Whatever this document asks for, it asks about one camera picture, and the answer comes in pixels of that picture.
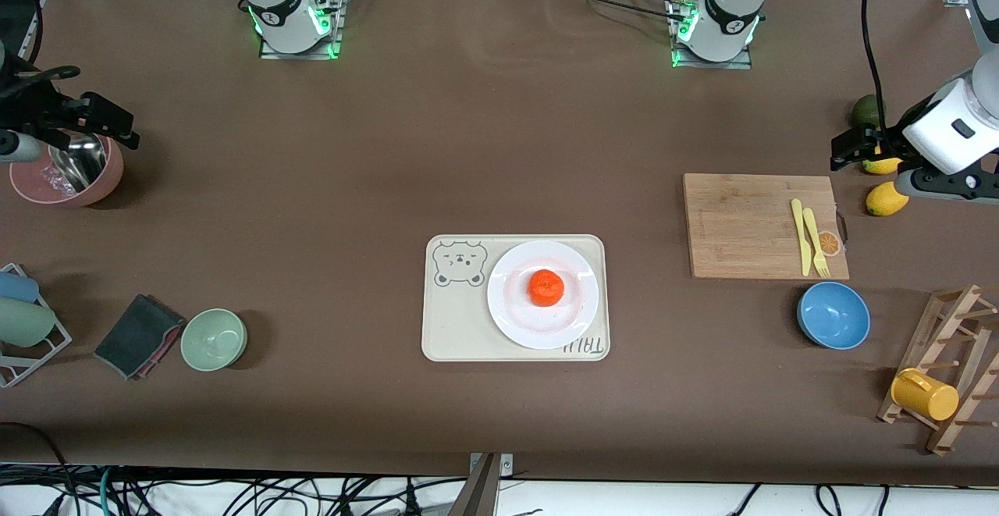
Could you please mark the pink bowl steel interior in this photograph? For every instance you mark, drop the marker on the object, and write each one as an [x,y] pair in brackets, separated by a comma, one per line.
[105,184]

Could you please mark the orange fruit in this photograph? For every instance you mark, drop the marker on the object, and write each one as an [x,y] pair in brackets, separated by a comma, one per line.
[546,288]

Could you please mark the light blue cup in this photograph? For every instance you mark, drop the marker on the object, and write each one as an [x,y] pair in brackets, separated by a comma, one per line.
[17,287]

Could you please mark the cream bear print tray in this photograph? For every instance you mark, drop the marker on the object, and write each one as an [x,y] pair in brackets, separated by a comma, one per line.
[460,321]

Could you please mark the yellow plastic knife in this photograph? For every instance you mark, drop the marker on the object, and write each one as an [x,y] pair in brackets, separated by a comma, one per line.
[801,243]

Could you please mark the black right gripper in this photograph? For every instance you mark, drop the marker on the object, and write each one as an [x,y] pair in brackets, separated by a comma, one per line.
[33,112]

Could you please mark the yellow mug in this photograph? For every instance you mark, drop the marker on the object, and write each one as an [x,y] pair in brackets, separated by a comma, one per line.
[925,395]

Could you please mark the pale green cup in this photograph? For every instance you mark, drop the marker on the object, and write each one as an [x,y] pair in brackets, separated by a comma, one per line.
[23,322]

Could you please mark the blue bowl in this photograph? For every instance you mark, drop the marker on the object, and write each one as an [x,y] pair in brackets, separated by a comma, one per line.
[833,315]

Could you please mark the pale green bowl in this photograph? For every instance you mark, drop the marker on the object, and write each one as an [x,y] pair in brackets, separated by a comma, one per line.
[214,339]

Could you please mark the small aluminium table bracket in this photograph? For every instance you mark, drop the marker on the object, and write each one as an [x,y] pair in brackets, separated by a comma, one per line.
[507,465]

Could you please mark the orange slice piece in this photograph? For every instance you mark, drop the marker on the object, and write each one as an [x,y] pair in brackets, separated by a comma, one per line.
[830,244]

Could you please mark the dark grey folded cloth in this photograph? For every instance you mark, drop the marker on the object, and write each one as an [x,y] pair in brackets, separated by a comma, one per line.
[133,336]

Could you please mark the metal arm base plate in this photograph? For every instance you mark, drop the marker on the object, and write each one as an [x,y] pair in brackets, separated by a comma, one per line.
[269,52]
[745,63]

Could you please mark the crumpled clear plastic film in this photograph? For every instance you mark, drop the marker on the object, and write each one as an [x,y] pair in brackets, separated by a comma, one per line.
[56,180]

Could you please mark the grey slanted pole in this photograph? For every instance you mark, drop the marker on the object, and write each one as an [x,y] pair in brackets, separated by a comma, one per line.
[480,492]

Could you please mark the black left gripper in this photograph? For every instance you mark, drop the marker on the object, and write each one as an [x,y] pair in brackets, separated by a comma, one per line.
[880,139]

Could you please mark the wooden cutting board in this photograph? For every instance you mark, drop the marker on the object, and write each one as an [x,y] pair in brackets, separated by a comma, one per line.
[741,227]

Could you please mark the green lime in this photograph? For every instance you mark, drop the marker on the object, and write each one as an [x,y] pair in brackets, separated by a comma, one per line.
[865,112]

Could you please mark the wooden mug rack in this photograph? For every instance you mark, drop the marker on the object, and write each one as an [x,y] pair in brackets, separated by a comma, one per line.
[913,344]

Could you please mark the white round plate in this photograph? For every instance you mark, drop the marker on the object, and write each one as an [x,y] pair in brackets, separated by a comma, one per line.
[515,321]

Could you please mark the yellow lemon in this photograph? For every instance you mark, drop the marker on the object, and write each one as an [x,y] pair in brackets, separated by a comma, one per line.
[880,166]
[886,200]

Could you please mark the yellow plastic fork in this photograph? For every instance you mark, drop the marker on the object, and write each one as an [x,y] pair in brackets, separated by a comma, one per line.
[815,243]

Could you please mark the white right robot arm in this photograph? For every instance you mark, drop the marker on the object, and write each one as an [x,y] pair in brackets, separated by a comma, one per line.
[285,8]

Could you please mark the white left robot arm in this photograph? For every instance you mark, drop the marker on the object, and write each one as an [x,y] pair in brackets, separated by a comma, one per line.
[726,16]

